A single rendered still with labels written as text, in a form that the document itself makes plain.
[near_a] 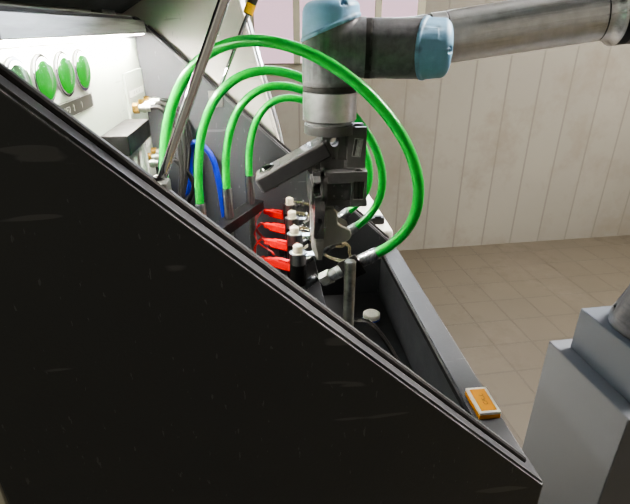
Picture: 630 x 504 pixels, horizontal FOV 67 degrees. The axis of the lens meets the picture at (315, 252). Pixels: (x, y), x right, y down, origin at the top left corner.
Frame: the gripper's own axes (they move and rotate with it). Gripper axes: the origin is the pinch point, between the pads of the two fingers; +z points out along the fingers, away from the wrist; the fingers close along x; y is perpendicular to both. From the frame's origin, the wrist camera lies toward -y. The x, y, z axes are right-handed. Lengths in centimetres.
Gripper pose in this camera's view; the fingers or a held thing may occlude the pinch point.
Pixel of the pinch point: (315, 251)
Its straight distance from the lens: 75.7
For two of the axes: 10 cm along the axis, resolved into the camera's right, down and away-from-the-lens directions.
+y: 9.9, -0.5, 0.9
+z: 0.0, 9.1, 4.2
